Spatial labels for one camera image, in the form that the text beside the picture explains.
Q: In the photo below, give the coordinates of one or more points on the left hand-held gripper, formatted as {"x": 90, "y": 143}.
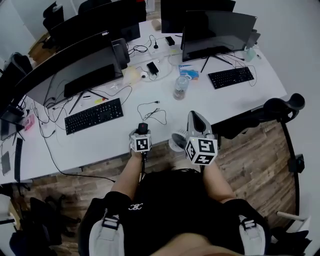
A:
{"x": 141, "y": 143}

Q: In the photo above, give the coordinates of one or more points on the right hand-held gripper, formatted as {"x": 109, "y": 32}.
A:
{"x": 202, "y": 150}

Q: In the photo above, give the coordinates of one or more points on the black mouse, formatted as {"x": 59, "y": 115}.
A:
{"x": 143, "y": 128}

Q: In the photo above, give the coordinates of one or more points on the person's right forearm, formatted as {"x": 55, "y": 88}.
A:
{"x": 215, "y": 182}

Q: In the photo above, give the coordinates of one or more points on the person's left forearm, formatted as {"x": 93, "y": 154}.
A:
{"x": 127, "y": 175}

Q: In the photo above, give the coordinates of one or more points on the white desk fan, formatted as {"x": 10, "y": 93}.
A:
{"x": 176, "y": 142}

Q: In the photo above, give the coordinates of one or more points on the clear plastic jar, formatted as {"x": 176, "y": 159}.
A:
{"x": 180, "y": 87}

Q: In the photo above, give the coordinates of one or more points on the black keyboard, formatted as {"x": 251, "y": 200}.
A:
{"x": 93, "y": 116}
{"x": 231, "y": 77}

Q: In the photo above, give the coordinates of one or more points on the yellow red highlighter pen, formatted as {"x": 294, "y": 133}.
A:
{"x": 100, "y": 100}

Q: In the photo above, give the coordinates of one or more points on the cream plastic bag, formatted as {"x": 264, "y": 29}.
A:
{"x": 131, "y": 76}

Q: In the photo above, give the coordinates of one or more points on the small white round device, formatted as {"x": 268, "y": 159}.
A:
{"x": 143, "y": 74}

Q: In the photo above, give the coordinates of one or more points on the blue packet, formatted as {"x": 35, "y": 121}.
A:
{"x": 188, "y": 72}

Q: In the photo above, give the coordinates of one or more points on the black power adapter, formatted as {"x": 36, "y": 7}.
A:
{"x": 152, "y": 68}
{"x": 170, "y": 40}

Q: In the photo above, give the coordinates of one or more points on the black mini computer box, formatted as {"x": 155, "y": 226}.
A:
{"x": 121, "y": 53}
{"x": 131, "y": 32}

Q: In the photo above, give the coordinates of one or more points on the person's black shirt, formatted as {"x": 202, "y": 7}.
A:
{"x": 175, "y": 207}

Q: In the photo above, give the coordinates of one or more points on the small black charger stand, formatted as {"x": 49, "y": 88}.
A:
{"x": 156, "y": 45}

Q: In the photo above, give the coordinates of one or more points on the pale green bottle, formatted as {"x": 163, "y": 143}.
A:
{"x": 250, "y": 54}

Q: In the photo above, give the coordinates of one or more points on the black box on pole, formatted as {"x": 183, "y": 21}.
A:
{"x": 296, "y": 163}

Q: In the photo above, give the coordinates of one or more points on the wide curved black monitor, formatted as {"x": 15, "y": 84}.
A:
{"x": 62, "y": 67}

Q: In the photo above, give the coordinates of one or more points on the grey mini computer box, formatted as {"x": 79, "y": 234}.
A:
{"x": 253, "y": 38}

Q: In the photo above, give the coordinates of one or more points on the beige cloth roll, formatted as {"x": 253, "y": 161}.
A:
{"x": 156, "y": 25}

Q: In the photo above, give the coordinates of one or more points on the black stand pole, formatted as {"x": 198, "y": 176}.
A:
{"x": 298, "y": 190}

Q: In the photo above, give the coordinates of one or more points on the long black bar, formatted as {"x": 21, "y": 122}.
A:
{"x": 18, "y": 160}

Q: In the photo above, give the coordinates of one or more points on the grey black backpack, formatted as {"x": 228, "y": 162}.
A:
{"x": 21, "y": 63}

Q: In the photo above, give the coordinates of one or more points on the grey tablet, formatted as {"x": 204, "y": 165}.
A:
{"x": 5, "y": 163}

